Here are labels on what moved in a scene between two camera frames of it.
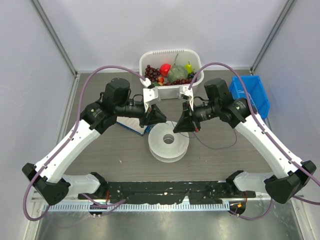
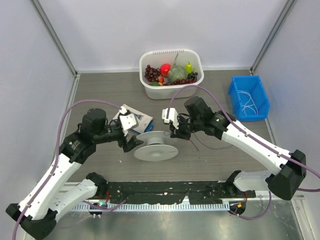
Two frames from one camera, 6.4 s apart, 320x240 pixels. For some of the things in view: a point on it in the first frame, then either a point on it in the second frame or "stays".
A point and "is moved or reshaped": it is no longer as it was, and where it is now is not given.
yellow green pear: [189, 68] stays
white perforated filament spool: [165, 152] is moved or reshaped
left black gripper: [153, 115] → [131, 144]
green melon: [177, 72] stays
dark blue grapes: [191, 75] stays
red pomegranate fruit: [164, 68] stays
